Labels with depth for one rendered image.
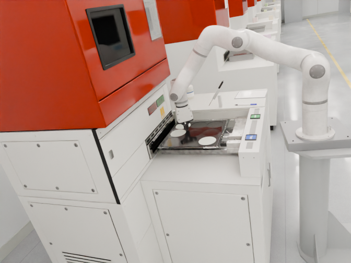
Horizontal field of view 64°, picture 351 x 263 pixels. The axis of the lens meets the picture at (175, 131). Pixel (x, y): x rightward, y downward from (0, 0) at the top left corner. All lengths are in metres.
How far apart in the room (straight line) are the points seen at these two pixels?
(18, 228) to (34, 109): 1.73
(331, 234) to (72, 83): 1.76
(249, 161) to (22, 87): 1.07
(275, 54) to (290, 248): 1.32
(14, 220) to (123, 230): 1.55
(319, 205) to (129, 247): 1.10
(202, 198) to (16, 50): 1.07
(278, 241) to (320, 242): 0.31
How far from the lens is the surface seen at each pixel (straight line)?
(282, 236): 2.27
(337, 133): 1.69
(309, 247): 2.10
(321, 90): 1.54
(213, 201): 1.46
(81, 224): 1.68
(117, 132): 1.35
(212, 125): 1.79
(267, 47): 1.50
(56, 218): 1.78
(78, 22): 1.15
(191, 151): 1.65
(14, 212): 2.91
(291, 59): 1.54
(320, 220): 1.94
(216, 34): 1.52
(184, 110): 1.70
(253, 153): 1.33
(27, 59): 1.31
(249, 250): 1.65
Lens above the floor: 1.63
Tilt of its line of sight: 24 degrees down
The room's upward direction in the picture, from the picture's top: 12 degrees counter-clockwise
